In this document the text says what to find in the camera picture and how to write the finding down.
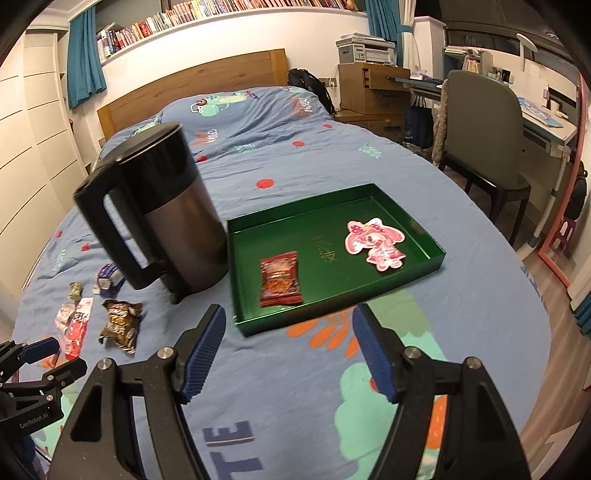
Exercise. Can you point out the white printer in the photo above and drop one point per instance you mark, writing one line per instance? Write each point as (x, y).
(364, 50)

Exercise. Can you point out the navy shopping bag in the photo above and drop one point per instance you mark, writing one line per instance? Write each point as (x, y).
(418, 124)

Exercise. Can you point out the black backpack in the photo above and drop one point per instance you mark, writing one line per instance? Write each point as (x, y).
(309, 83)

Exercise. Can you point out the blue and white snack packet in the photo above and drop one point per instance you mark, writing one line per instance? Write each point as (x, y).
(108, 279)

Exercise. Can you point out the white desk lamp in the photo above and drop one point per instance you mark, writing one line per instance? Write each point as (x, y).
(526, 44)

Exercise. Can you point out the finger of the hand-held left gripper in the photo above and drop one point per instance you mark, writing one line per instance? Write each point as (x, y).
(39, 348)
(64, 370)

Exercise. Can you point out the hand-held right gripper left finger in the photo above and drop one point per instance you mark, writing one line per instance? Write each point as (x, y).
(203, 355)

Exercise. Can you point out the row of books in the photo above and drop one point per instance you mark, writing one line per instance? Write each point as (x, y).
(152, 25)

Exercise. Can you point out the silver candy wrapper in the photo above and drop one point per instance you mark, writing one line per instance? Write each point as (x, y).
(64, 316)

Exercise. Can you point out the small gold candy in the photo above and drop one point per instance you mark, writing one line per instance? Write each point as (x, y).
(75, 290)

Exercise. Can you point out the wooden headboard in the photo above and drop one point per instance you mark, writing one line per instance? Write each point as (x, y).
(184, 78)

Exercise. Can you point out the teal curtain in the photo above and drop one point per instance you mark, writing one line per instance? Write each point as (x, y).
(85, 60)
(383, 23)

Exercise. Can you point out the red and white snack packet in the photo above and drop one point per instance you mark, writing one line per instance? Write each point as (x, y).
(78, 327)

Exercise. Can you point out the beige furry scarf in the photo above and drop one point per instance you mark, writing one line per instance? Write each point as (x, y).
(441, 129)

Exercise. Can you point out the white study desk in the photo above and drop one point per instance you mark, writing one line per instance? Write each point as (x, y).
(549, 134)

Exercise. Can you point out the pink framed mirror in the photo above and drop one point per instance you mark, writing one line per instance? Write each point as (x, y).
(559, 271)

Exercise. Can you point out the black and grey electric kettle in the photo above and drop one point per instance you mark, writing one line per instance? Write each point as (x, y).
(175, 221)

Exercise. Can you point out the wall socket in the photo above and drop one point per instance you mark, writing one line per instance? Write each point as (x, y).
(330, 82)

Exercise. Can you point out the green tray box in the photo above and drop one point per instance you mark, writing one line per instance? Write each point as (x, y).
(323, 281)

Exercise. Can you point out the brown snack wrapper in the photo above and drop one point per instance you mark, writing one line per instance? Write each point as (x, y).
(120, 325)

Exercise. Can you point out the grey chair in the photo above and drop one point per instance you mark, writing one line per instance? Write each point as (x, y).
(480, 120)

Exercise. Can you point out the white wardrobe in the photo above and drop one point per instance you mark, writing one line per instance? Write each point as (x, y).
(27, 138)

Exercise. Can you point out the wooden cabinet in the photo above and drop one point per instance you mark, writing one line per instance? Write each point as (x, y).
(355, 87)

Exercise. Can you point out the pink cartoon snack packet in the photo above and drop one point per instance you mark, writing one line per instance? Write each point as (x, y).
(374, 244)

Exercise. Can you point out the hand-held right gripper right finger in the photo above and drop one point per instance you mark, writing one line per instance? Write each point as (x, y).
(374, 355)

